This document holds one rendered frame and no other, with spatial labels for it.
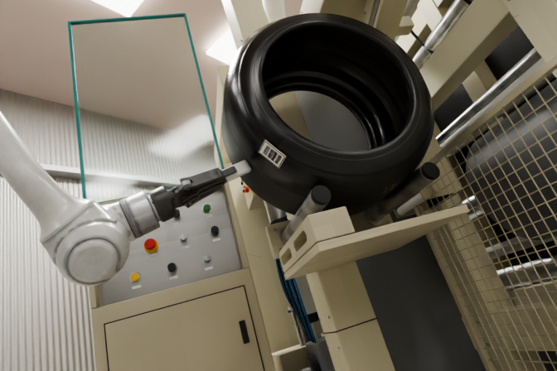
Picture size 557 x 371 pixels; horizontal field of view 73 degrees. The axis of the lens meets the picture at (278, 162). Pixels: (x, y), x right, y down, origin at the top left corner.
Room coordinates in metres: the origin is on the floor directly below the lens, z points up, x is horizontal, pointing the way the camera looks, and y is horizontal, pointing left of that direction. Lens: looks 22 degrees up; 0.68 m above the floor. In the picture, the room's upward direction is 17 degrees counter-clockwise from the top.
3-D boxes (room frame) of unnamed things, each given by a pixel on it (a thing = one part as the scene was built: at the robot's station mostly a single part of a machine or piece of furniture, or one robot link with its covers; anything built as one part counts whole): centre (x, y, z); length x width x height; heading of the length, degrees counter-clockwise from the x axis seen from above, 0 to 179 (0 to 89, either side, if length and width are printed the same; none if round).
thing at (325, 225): (0.94, -0.01, 0.83); 0.36 x 0.09 x 0.06; 17
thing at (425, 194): (1.30, -0.45, 1.05); 0.20 x 0.15 x 0.30; 17
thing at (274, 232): (1.15, -0.10, 0.90); 0.40 x 0.03 x 0.10; 107
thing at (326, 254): (0.98, -0.15, 0.80); 0.37 x 0.36 x 0.02; 107
